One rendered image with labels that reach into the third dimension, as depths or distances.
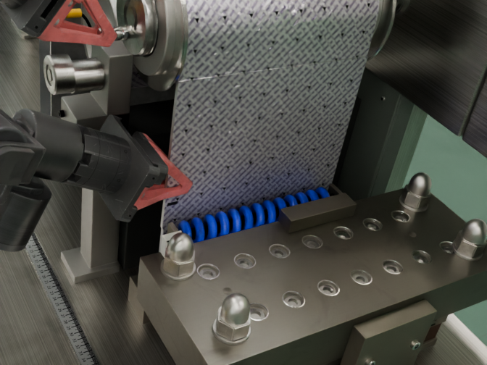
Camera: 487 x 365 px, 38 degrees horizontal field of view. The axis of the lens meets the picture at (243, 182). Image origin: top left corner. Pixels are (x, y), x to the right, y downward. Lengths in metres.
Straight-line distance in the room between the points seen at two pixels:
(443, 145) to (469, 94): 2.41
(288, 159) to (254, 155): 0.05
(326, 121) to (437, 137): 2.46
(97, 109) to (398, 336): 0.40
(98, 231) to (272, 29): 0.33
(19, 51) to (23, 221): 0.78
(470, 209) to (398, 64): 2.00
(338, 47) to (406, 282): 0.26
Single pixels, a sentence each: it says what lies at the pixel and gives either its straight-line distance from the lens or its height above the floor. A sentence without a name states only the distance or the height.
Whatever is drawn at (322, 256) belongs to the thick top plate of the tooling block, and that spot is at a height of 1.03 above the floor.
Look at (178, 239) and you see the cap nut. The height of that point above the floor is 1.07.
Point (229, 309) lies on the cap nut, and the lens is 0.65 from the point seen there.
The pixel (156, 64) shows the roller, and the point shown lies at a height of 1.22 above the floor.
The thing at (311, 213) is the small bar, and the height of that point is 1.05.
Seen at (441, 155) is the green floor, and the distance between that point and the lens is 3.15.
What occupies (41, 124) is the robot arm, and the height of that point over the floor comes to 1.19.
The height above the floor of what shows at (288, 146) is 1.11.
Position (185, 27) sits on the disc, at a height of 1.27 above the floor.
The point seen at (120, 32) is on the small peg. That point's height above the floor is 1.23.
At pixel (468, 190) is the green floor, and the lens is 2.98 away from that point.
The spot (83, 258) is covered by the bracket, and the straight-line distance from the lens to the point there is 0.91.
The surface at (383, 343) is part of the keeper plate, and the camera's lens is 0.76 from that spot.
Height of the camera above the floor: 1.53
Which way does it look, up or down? 35 degrees down
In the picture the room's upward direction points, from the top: 11 degrees clockwise
